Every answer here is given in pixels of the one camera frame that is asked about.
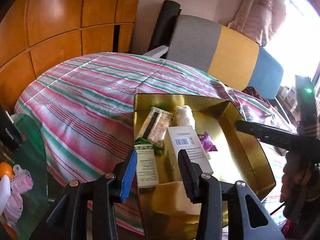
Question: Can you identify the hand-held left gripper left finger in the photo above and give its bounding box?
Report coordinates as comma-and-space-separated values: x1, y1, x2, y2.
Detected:
46, 150, 138, 240

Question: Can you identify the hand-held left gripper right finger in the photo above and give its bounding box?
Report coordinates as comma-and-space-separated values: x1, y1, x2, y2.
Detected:
177, 149, 285, 240

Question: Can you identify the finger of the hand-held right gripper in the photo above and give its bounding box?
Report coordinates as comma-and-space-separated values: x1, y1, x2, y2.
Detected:
235, 120, 304, 153

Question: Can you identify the green label box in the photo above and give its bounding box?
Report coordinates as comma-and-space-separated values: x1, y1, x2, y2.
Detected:
134, 144, 160, 189

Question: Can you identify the large yellow sponge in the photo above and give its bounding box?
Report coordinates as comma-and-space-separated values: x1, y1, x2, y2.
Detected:
151, 181, 203, 215

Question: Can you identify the beige cardboard box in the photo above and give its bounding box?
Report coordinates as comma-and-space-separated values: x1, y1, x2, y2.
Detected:
165, 125, 213, 178

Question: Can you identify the purple packet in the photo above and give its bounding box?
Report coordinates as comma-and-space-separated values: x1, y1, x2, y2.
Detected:
197, 131, 218, 153

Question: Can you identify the green patterned packet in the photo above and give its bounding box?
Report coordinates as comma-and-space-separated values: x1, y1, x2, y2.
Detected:
135, 137, 164, 151

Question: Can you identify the gold metal tin box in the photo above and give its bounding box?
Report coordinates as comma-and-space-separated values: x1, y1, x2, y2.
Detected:
132, 93, 276, 240

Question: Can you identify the patterned snack packet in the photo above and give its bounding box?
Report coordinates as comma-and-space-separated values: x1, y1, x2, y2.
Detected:
136, 106, 174, 148

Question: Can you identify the cream fluffy roll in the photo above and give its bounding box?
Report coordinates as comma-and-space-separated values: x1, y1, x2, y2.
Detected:
174, 106, 196, 128

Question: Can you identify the person's right hand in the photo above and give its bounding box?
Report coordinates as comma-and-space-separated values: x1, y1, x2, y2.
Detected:
282, 152, 313, 203

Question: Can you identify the white carton box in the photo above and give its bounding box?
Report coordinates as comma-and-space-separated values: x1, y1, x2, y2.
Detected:
285, 86, 298, 104

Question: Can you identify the wooden side table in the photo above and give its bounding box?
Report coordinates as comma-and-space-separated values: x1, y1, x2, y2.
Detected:
274, 97, 299, 125

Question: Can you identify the red-brown cloth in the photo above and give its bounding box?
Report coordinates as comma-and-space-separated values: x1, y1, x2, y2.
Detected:
241, 86, 273, 105

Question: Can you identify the window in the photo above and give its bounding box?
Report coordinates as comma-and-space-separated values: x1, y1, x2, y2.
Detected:
262, 0, 320, 90

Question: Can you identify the grey yellow blue sofa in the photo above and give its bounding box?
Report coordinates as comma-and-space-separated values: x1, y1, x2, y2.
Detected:
144, 14, 284, 100

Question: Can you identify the striped blanket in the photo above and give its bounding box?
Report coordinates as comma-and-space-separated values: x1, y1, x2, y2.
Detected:
14, 52, 295, 235

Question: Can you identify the pink curtain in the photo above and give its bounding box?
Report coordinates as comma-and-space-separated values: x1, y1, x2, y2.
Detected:
227, 0, 287, 47

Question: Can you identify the green glass table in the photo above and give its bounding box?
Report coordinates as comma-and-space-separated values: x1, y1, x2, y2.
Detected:
10, 114, 49, 233

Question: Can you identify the pink hair rollers pack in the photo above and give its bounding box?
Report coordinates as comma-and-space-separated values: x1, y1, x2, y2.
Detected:
10, 164, 34, 195

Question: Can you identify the pink ruffled cloth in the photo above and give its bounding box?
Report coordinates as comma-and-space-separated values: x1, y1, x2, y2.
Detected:
4, 191, 23, 224

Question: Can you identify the orange fruit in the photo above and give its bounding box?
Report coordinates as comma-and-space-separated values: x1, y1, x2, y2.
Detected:
0, 162, 13, 180

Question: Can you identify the white plastic bottle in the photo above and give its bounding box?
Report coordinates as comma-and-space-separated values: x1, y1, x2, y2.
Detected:
0, 175, 12, 215

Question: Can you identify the black device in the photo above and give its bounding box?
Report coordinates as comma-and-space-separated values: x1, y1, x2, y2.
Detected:
0, 104, 22, 150

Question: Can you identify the black rolled mat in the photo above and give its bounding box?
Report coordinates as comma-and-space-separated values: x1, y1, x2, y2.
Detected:
149, 0, 181, 53

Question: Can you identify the wooden wardrobe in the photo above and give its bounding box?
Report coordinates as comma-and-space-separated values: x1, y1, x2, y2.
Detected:
0, 0, 143, 115

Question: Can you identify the black cable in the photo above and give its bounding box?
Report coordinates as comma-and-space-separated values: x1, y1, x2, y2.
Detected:
269, 201, 287, 215

